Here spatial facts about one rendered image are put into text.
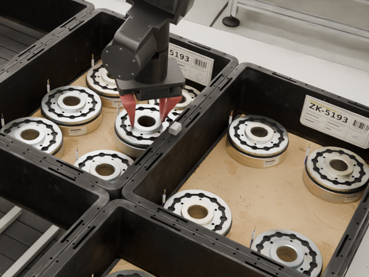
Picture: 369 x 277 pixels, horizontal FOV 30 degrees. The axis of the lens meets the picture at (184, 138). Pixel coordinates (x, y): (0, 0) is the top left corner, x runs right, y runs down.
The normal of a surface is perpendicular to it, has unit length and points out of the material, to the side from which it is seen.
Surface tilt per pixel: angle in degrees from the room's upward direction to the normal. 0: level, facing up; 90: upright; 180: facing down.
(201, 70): 90
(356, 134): 90
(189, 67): 90
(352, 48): 0
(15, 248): 0
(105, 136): 0
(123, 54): 92
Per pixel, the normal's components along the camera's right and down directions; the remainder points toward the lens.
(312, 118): -0.48, 0.53
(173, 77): 0.07, -0.74
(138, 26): 0.22, -0.62
